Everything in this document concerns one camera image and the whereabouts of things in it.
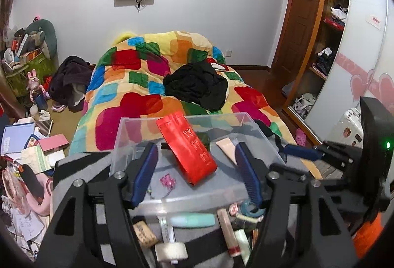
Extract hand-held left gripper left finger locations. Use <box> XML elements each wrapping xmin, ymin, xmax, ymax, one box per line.
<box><xmin>35</xmin><ymin>142</ymin><xmax>159</xmax><ymax>268</ymax></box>

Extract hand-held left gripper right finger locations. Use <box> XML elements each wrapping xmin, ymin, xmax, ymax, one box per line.
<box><xmin>234</xmin><ymin>142</ymin><xmax>359</xmax><ymax>268</ymax></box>

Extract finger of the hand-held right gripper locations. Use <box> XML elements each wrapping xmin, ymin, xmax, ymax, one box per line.
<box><xmin>279</xmin><ymin>141</ymin><xmax>354</xmax><ymax>171</ymax></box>

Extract teal tape roll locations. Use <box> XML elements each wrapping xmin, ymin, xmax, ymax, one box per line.
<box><xmin>240</xmin><ymin>198</ymin><xmax>266</xmax><ymax>219</ymax></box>

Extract red foil packet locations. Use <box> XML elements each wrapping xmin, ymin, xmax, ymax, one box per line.
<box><xmin>156</xmin><ymin>111</ymin><xmax>218</xmax><ymax>188</ymax></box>

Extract clear plastic storage bin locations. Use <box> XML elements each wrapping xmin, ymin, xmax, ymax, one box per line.
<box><xmin>109</xmin><ymin>112</ymin><xmax>287</xmax><ymax>214</ymax></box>

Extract beige tube with red band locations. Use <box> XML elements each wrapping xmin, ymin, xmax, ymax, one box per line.
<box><xmin>217</xmin><ymin>209</ymin><xmax>241</xmax><ymax>257</ymax></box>

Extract mint green tube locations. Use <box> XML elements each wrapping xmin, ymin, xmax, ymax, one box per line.
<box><xmin>169</xmin><ymin>213</ymin><xmax>216</xmax><ymax>228</ymax></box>

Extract pale green roll-on tube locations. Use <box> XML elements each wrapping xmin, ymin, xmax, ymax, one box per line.
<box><xmin>234</xmin><ymin>229</ymin><xmax>251</xmax><ymax>265</ymax></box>

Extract white tape roll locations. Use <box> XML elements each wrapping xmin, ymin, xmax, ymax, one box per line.
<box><xmin>154</xmin><ymin>242</ymin><xmax>188</xmax><ymax>262</ymax></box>

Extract pink clog shoe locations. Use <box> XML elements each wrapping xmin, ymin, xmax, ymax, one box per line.
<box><xmin>295</xmin><ymin>128</ymin><xmax>307</xmax><ymax>146</ymax></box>

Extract small pink hair clip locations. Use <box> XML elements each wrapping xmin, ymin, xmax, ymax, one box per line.
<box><xmin>159</xmin><ymin>174</ymin><xmax>177</xmax><ymax>190</ymax></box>

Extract beige squeeze tube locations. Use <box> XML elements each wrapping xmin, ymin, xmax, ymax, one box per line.
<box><xmin>215</xmin><ymin>138</ymin><xmax>239</xmax><ymax>165</ymax></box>

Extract white suitcase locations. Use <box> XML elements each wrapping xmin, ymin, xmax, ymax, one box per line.
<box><xmin>328</xmin><ymin>108</ymin><xmax>364</xmax><ymax>147</ymax></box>

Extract grey handbag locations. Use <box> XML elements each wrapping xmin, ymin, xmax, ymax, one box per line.
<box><xmin>292</xmin><ymin>93</ymin><xmax>317</xmax><ymax>119</ymax></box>

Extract dark green container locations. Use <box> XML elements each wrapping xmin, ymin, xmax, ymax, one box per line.
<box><xmin>197</xmin><ymin>132</ymin><xmax>211</xmax><ymax>151</ymax></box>

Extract cork stamp block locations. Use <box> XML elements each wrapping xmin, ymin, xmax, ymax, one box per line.
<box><xmin>133</xmin><ymin>220</ymin><xmax>159</xmax><ymax>248</ymax></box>

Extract white flat stick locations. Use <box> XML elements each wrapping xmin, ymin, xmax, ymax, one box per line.
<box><xmin>157</xmin><ymin>215</ymin><xmax>179</xmax><ymax>265</ymax></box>

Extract colourful patchwork blanket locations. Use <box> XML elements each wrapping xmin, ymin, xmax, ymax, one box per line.
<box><xmin>68</xmin><ymin>30</ymin><xmax>291</xmax><ymax>161</ymax></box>

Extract dark folded clothes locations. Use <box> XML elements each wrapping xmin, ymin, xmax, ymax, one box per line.
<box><xmin>312</xmin><ymin>47</ymin><xmax>334</xmax><ymax>76</ymax></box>

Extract white sliding wardrobe door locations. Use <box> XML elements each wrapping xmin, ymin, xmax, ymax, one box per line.
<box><xmin>305</xmin><ymin>0</ymin><xmax>394</xmax><ymax>145</ymax></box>

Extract pink flat box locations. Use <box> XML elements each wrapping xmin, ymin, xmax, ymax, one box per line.
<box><xmin>37</xmin><ymin>134</ymin><xmax>70</xmax><ymax>152</ymax></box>

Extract black clothes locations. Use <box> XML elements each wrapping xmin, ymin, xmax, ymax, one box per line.
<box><xmin>163</xmin><ymin>61</ymin><xmax>229</xmax><ymax>112</ymax></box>

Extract pale green booklet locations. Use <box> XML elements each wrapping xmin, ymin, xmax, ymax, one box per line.
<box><xmin>21</xmin><ymin>145</ymin><xmax>53</xmax><ymax>174</ymax></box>

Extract pink plastic object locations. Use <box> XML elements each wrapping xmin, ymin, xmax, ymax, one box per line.
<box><xmin>1</xmin><ymin>169</ymin><xmax>51</xmax><ymax>216</ymax></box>

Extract brown notebook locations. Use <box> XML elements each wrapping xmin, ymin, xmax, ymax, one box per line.
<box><xmin>34</xmin><ymin>120</ymin><xmax>53</xmax><ymax>137</ymax></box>

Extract white cloth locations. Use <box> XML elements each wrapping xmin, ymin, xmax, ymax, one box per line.
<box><xmin>29</xmin><ymin>106</ymin><xmax>51</xmax><ymax>121</ymax></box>

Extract dark clothes pile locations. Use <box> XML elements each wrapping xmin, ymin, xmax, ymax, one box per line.
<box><xmin>49</xmin><ymin>56</ymin><xmax>93</xmax><ymax>111</ymax></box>

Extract scattered white papers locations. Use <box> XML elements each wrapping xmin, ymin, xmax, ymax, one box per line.
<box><xmin>0</xmin><ymin>194</ymin><xmax>47</xmax><ymax>256</ymax></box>

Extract white and red folded clothes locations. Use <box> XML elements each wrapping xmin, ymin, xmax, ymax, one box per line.
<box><xmin>323</xmin><ymin>4</ymin><xmax>348</xmax><ymax>30</ymax></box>

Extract brown wooden door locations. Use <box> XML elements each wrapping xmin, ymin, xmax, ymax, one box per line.
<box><xmin>271</xmin><ymin>0</ymin><xmax>324</xmax><ymax>71</ymax></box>

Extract wooden wardrobe shelving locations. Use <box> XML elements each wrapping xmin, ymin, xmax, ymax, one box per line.
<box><xmin>281</xmin><ymin>0</ymin><xmax>353</xmax><ymax>145</ymax></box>

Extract pink bunny toy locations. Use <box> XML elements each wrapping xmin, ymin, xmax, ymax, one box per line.
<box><xmin>26</xmin><ymin>69</ymin><xmax>50</xmax><ymax>99</ymax></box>

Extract green cardboard box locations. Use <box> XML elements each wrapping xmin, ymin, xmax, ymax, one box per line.
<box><xmin>4</xmin><ymin>51</ymin><xmax>57</xmax><ymax>97</ymax></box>

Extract black foam handle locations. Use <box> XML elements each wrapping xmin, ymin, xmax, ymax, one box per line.
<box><xmin>19</xmin><ymin>164</ymin><xmax>47</xmax><ymax>204</ymax></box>

